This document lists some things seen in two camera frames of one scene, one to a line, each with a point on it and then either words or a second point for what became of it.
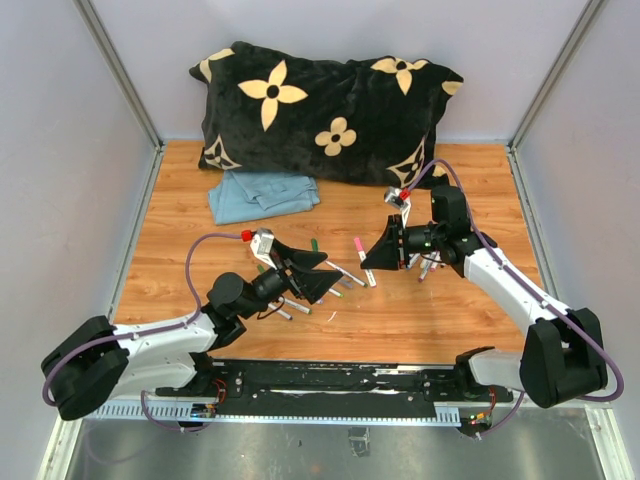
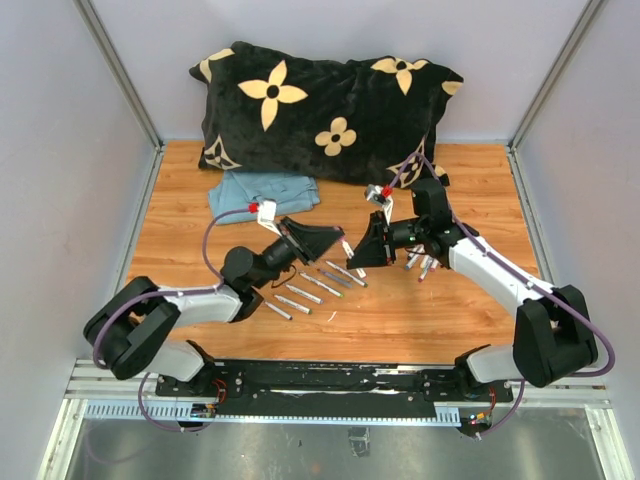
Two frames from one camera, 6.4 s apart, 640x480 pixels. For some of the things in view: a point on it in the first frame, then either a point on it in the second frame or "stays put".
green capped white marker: (298, 306) stays put
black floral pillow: (364, 121) stays put
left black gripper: (308, 282) to (307, 241)
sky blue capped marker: (412, 260) stays put
